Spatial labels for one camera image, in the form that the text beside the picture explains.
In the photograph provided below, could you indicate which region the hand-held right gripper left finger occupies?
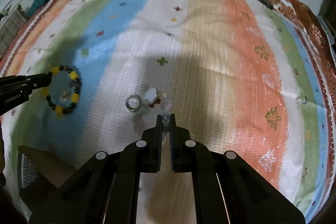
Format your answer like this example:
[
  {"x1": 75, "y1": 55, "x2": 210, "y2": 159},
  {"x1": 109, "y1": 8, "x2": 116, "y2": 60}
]
[{"x1": 28, "y1": 114, "x2": 164, "y2": 224}]

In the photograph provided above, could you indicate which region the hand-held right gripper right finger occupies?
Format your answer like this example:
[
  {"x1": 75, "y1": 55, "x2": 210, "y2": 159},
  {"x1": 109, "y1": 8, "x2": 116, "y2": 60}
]
[{"x1": 169, "y1": 114, "x2": 306, "y2": 224}]

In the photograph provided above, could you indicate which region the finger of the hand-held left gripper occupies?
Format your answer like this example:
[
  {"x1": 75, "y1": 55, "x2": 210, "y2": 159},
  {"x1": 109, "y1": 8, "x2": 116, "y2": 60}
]
[{"x1": 28, "y1": 72, "x2": 53, "y2": 90}]

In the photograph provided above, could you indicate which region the black and yellow bead bracelet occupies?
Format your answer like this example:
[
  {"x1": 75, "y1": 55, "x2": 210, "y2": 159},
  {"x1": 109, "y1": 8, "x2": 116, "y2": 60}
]
[{"x1": 42, "y1": 64, "x2": 82, "y2": 117}]

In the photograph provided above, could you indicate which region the white and pink bead bracelet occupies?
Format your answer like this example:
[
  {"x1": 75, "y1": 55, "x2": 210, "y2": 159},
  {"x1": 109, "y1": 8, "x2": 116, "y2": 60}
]
[{"x1": 144, "y1": 88, "x2": 174, "y2": 146}]

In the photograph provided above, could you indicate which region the silver metal tin box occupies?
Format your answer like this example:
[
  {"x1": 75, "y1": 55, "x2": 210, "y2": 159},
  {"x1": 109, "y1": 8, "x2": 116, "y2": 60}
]
[{"x1": 16, "y1": 145, "x2": 79, "y2": 214}]

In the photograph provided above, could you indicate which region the grey plaid pillow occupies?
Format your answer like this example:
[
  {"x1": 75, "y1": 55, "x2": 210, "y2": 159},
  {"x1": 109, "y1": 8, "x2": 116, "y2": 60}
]
[{"x1": 0, "y1": 5, "x2": 28, "y2": 56}]

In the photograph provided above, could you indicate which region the striped pastel mat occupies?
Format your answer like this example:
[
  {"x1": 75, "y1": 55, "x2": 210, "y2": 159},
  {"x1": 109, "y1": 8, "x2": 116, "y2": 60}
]
[{"x1": 0, "y1": 0, "x2": 332, "y2": 224}]

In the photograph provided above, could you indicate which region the small dark green charger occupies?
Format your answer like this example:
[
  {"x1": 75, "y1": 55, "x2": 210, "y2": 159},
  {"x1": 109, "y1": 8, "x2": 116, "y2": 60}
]
[{"x1": 259, "y1": 0, "x2": 274, "y2": 11}]

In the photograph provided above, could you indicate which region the small silver ring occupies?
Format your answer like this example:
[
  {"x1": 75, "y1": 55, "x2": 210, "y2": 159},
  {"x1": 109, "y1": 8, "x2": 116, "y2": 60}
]
[{"x1": 125, "y1": 94, "x2": 143, "y2": 112}]

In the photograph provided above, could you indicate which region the metal bed rail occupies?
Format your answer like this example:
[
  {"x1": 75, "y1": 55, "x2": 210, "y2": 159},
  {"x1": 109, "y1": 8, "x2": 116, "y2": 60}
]
[{"x1": 316, "y1": 15, "x2": 336, "y2": 46}]

